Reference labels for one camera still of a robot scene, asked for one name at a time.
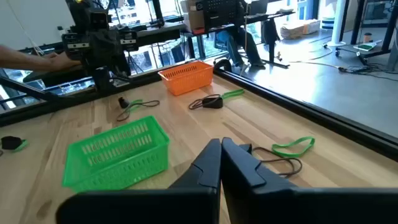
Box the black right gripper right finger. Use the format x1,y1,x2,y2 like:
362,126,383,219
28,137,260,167
220,137,398,224

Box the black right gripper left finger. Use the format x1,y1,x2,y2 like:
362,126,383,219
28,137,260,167
55,138,223,224

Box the green rubber band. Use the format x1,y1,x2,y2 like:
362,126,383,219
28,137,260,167
221,88,246,101
11,139,30,154
271,136,316,159
126,99,144,113

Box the green and black bands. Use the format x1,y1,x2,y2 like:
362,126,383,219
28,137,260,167
116,100,160,123

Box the thin brown rubber band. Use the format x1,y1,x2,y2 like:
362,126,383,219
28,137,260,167
251,146,303,179
188,93,222,111

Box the person's forearm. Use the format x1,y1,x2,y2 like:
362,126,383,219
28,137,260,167
0,44,53,72

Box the person's hand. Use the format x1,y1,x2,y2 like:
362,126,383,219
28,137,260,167
45,51,83,72

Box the black office desk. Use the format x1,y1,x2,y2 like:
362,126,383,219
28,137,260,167
136,9,296,70

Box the orange plastic basket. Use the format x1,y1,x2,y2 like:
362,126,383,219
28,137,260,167
157,60,215,96

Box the brown cardboard box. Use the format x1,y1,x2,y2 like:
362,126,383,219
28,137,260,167
180,0,206,34

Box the black arch clamp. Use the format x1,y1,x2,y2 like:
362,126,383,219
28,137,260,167
213,58,233,73

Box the black perforated crate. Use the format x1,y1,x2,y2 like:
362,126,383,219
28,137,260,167
195,0,246,31

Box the green plastic basket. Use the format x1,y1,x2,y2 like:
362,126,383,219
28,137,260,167
62,115,170,192

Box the seated person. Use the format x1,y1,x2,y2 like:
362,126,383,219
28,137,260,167
215,26,267,68

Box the white bag pile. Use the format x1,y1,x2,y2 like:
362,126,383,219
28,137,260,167
279,19,322,40

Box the green dustpan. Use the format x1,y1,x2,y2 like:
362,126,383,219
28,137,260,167
353,39,383,52

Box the white round pillar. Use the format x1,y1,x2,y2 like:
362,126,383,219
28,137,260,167
321,0,348,47

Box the black wheeled stand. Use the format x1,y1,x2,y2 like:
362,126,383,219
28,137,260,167
335,0,398,67

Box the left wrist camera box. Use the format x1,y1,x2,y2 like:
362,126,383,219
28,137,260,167
89,11,110,32

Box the black aluminium table frame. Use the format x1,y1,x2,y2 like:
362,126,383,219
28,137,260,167
0,60,398,162

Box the black floor cable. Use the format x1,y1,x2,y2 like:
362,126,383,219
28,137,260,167
287,43,398,82

